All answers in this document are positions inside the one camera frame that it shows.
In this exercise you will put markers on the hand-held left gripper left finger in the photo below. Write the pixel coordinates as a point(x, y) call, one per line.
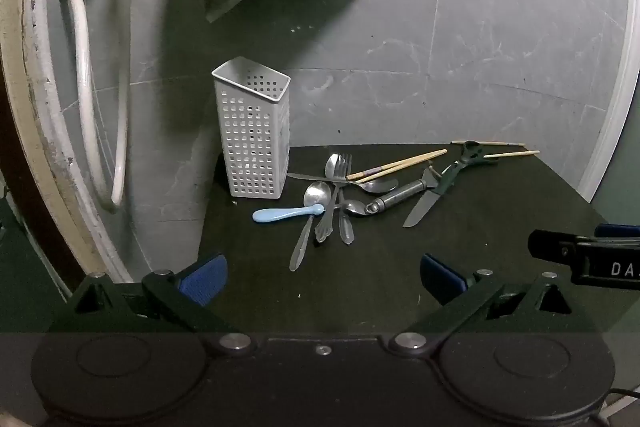
point(205, 281)

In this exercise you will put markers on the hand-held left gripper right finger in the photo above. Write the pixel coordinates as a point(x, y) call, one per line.
point(441, 279)

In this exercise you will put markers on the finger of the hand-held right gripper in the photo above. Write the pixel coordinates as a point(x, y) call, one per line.
point(552, 246)
point(617, 231)

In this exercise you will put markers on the light blue plastic spoon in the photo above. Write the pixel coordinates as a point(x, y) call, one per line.
point(280, 213)

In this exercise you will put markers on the metal fork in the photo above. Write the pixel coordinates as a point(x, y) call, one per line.
point(346, 227)

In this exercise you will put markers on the steel butter knife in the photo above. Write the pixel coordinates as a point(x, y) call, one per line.
point(384, 186)

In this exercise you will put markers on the small metal spoon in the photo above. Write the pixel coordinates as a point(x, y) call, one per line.
point(355, 207)

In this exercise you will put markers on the large metal spoon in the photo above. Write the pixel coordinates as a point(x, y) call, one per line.
point(317, 195)

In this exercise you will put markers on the white perforated utensil holder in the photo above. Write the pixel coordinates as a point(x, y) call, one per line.
point(252, 137)

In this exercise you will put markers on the white wall trim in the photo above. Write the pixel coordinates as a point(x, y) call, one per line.
point(612, 117)

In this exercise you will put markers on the white peeling door frame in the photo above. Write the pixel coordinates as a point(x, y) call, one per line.
point(30, 107)

